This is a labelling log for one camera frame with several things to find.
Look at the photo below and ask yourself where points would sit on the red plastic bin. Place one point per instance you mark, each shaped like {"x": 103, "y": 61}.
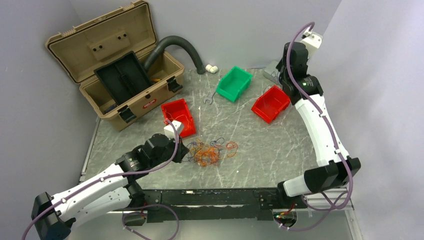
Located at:
{"x": 270, "y": 104}
{"x": 178, "y": 110}

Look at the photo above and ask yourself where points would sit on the silver open-end wrench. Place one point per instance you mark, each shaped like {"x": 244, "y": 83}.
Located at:
{"x": 209, "y": 99}

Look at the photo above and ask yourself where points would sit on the tan plastic toolbox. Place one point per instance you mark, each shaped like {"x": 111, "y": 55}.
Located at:
{"x": 105, "y": 39}

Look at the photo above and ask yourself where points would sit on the right red plastic bin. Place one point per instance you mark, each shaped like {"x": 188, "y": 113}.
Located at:
{"x": 270, "y": 104}

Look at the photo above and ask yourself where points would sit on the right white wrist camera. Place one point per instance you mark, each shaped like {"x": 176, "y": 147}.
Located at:
{"x": 311, "y": 40}

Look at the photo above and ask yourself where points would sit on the white pipe fitting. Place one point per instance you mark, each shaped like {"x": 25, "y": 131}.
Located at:
{"x": 211, "y": 69}

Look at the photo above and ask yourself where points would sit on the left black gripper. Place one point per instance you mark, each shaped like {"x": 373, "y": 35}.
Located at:
{"x": 181, "y": 151}

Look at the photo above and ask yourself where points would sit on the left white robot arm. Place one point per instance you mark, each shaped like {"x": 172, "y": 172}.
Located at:
{"x": 116, "y": 187}

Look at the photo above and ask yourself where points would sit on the green plastic bin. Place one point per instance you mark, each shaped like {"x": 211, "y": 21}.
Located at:
{"x": 234, "y": 83}

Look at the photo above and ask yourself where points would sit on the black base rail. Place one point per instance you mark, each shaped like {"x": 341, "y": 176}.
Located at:
{"x": 214, "y": 204}

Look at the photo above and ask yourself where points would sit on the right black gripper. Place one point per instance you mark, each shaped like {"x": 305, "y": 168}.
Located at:
{"x": 279, "y": 66}

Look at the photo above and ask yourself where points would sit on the left red plastic bin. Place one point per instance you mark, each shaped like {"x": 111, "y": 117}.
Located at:
{"x": 178, "y": 110}

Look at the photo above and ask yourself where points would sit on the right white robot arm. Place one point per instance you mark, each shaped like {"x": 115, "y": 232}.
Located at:
{"x": 335, "y": 166}

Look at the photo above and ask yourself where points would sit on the black toolbox tray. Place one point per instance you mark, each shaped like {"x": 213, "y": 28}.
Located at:
{"x": 124, "y": 78}

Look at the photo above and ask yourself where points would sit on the grey plastic case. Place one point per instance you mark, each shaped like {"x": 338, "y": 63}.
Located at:
{"x": 271, "y": 72}

